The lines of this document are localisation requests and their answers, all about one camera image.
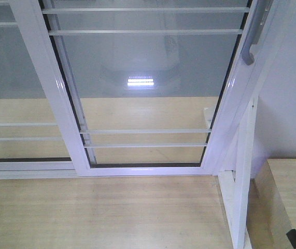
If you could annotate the white sliding glass door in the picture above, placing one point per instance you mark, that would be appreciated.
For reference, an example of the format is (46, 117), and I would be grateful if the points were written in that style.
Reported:
(32, 27)

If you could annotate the white wooden support brace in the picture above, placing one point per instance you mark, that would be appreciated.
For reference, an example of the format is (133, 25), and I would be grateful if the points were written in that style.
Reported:
(228, 156)

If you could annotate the white door frame post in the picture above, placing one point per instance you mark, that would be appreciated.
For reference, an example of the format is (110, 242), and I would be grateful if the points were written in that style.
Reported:
(246, 81)

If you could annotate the grey curved door handle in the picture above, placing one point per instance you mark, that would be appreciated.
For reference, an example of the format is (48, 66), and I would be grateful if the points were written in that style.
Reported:
(257, 24)

